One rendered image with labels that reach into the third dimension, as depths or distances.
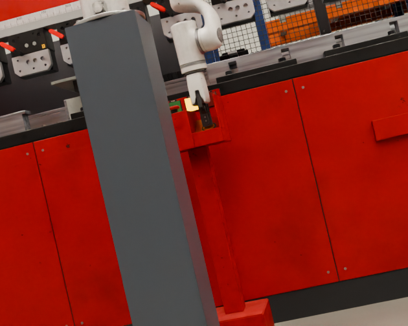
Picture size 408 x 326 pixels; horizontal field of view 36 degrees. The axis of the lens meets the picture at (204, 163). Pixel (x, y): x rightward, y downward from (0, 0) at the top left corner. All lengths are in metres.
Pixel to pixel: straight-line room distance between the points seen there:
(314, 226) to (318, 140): 0.30
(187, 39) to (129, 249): 0.74
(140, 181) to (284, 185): 0.82
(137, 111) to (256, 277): 0.95
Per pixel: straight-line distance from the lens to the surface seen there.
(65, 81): 2.22
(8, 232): 2.43
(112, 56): 1.54
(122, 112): 1.52
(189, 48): 1.97
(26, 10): 2.57
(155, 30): 2.97
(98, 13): 1.56
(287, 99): 2.22
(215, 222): 1.99
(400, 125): 2.23
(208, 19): 1.96
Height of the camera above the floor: 0.58
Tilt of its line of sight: 1 degrees up
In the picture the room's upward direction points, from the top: 13 degrees counter-clockwise
